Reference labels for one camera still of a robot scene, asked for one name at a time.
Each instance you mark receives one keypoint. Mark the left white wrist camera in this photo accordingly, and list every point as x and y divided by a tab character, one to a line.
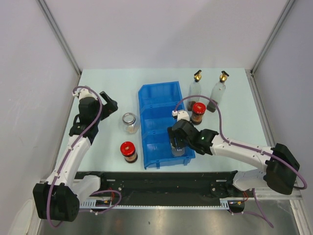
83	93

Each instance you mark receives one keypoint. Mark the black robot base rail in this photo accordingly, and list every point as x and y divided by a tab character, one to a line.
168	189

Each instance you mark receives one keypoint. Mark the clear glass jar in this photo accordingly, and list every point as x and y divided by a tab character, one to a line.
178	151
129	121

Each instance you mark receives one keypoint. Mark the white slotted cable duct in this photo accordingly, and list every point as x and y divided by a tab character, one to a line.
102	204

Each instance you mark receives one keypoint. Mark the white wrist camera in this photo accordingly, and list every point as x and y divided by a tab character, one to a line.
180	115
83	93

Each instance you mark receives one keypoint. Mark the red-lid sauce jar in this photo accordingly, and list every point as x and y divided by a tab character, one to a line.
198	111
128	151

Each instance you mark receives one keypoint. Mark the blue three-compartment plastic bin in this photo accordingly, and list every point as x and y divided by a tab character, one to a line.
156	103

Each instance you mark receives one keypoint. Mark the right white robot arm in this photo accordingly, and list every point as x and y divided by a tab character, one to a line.
275	167

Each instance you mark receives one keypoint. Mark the aluminium frame extrusion right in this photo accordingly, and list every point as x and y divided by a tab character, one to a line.
299	211

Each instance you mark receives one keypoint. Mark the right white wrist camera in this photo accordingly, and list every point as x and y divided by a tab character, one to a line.
180	115

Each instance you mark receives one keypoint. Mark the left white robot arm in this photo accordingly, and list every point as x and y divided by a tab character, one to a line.
59	198

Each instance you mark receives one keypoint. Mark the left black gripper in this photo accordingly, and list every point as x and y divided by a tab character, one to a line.
109	108

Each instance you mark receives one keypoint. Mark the oil dispenser bottle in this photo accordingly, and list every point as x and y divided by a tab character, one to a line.
194	89
217	92

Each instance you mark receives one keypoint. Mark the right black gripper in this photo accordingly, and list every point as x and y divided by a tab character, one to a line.
171	135

